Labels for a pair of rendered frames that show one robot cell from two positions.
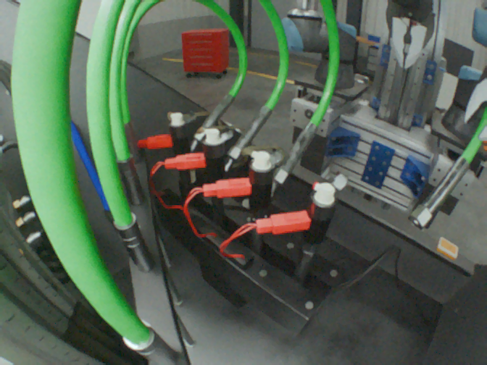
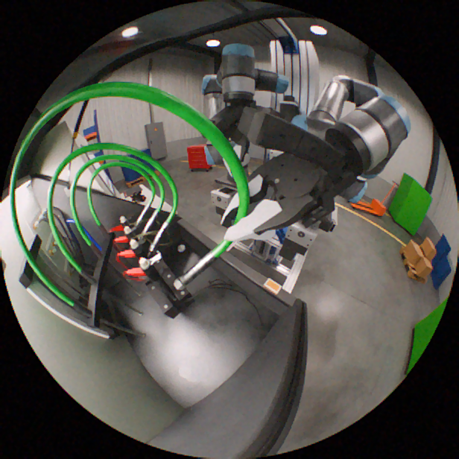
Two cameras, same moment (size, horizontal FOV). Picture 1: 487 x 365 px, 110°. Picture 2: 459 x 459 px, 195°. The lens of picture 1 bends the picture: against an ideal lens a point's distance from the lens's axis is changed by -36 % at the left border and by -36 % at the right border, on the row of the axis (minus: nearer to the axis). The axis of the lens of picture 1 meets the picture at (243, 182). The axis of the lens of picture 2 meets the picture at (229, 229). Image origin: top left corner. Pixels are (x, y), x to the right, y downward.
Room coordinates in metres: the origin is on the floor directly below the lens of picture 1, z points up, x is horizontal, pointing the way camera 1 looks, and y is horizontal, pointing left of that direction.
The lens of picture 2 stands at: (0.05, -0.26, 1.35)
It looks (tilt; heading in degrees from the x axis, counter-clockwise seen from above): 42 degrees down; 0
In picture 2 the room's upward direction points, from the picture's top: straight up
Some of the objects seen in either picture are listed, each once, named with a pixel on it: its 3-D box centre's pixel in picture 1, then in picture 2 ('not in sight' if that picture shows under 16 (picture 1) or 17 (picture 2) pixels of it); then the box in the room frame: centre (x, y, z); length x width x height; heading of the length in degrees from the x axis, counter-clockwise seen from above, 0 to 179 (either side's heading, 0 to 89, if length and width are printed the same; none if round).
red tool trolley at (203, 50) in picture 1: (206, 53); (200, 158); (4.62, 0.68, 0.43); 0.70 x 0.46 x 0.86; 77
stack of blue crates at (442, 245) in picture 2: not in sight; (441, 261); (-0.61, -6.76, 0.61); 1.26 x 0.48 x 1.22; 142
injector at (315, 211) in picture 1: (309, 253); (165, 282); (0.19, -0.09, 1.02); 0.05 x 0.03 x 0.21; 138
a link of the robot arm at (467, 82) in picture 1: (474, 87); not in sight; (0.59, -0.72, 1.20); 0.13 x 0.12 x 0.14; 44
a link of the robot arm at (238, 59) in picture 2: not in sight; (238, 63); (0.42, -0.29, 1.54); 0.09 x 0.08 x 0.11; 11
